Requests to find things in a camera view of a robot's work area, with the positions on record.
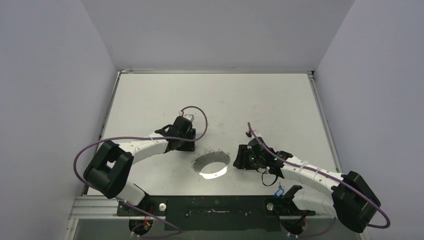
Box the large metal key ring plate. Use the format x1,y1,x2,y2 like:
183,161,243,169
191,149,231,180

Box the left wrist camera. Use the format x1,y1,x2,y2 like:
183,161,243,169
183,114,195,123

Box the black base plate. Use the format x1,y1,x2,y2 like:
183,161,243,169
115,195,316,232

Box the blue tagged key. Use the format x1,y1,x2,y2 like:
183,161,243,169
274,182,286,199

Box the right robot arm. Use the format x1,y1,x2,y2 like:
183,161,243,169
233,134,381,233

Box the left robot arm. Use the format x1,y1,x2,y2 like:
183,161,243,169
83,114,196,216

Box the aluminium rail front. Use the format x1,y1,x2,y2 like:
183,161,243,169
70,195,320,220

